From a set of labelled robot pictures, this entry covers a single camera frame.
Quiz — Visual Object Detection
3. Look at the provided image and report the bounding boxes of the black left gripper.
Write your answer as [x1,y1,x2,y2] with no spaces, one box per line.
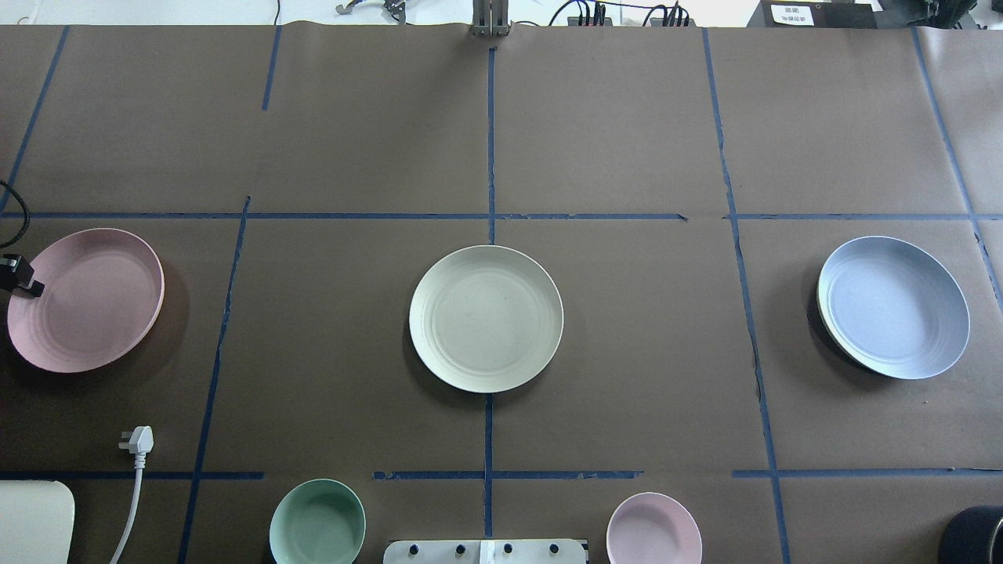
[1,254,45,298]

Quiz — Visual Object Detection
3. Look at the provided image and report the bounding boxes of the pink plate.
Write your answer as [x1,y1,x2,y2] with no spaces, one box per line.
[7,228,165,374]

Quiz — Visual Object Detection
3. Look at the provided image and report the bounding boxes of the blue plate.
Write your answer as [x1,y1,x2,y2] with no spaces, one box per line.
[816,236,972,381]

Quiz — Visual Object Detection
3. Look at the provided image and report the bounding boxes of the green bowl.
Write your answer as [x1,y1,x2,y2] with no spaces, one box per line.
[269,479,367,563]

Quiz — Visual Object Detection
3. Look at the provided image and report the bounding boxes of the cream plate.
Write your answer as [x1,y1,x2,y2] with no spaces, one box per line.
[408,245,565,393]

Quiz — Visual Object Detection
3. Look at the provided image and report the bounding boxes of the pink bowl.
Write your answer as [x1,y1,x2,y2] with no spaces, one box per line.
[606,492,704,563]

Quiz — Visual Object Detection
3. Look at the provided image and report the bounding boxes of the black box with label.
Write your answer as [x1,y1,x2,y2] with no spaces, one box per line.
[746,1,878,29]

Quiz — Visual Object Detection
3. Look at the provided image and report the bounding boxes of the dark blue pot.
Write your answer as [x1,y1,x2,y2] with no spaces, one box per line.
[937,504,1002,563]

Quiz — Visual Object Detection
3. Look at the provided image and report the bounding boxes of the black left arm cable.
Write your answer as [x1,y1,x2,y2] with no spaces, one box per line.
[0,180,31,250]

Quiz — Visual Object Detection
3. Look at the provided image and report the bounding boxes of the white power cable with plug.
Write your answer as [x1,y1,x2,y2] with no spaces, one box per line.
[110,425,154,564]

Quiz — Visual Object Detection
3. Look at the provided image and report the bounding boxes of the grey metal camera post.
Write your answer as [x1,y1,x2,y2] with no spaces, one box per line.
[470,0,512,37]

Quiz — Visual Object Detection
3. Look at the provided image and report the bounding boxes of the black cables at table edge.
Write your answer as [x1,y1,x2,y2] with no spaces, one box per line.
[549,0,692,28]

